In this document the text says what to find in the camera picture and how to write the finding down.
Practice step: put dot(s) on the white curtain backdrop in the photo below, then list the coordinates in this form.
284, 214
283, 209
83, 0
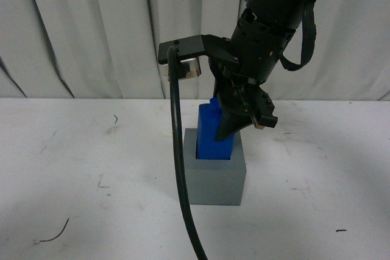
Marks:
108, 48

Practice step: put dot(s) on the gray cube base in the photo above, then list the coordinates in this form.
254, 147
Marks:
214, 182

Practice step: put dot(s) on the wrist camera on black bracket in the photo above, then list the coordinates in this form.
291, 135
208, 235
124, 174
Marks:
187, 52

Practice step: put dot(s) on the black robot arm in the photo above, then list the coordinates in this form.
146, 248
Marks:
297, 15

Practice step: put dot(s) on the blue plastic block part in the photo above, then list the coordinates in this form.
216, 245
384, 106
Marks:
207, 147

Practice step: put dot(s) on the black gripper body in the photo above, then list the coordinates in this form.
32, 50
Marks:
257, 48

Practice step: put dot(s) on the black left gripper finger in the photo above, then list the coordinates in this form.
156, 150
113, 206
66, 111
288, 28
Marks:
234, 118

